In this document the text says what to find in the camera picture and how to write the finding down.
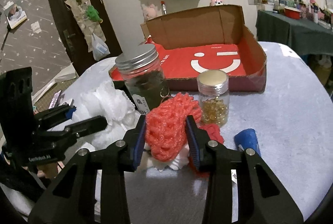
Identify white mesh bath pouf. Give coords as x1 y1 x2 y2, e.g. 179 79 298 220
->
72 81 140 150

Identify red mesh bath pouf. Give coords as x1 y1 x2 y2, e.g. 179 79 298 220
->
145 93 202 162

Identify blue foam sleeve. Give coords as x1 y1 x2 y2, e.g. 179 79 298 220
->
234 128 261 156

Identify person's left hand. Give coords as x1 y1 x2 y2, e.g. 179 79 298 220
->
37 161 64 179

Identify smartphone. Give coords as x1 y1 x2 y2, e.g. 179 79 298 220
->
48 90 62 109

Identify dark patterned box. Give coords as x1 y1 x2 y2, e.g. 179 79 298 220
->
111 81 138 111

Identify red knitted cloth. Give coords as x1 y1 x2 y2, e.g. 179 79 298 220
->
188 124 224 178

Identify white plastic bag on door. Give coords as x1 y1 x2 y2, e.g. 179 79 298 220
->
91 34 110 61

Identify large jar dark contents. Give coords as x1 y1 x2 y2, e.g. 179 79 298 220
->
115 44 170 115

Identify small jar yellow beads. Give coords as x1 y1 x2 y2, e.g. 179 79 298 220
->
197 70 230 126

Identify green plush on door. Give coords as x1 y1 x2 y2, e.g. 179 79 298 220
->
86 5 103 23

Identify pale pink plush toy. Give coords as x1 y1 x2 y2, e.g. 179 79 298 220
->
141 4 159 22

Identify dark wooden door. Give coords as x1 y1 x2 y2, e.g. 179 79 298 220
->
48 0 122 75

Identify red cardboard box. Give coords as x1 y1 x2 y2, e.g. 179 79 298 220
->
108 4 268 92

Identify green tablecloth side table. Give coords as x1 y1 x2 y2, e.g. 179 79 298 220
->
256 10 333 56

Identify broom handle red tip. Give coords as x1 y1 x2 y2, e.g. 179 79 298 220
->
161 1 167 15

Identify pink plush on wall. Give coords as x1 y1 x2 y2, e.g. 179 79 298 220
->
209 0 224 6

